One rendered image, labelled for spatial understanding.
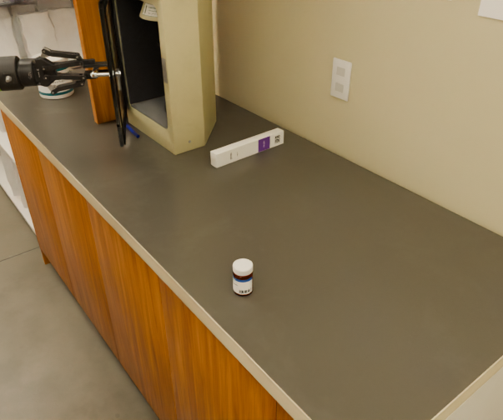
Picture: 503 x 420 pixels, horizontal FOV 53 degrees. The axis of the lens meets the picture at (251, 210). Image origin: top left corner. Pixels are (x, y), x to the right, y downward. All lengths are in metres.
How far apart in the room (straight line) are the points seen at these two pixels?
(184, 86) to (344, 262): 0.71
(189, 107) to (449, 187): 0.77
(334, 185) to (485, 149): 0.39
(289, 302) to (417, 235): 0.39
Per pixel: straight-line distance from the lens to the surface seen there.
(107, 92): 1.84
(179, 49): 1.49
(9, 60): 1.57
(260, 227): 1.23
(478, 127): 1.32
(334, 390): 0.90
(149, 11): 1.56
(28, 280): 2.74
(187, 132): 1.58
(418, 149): 1.43
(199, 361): 1.26
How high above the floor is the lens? 1.65
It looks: 33 degrees down
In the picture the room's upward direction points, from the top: straight up
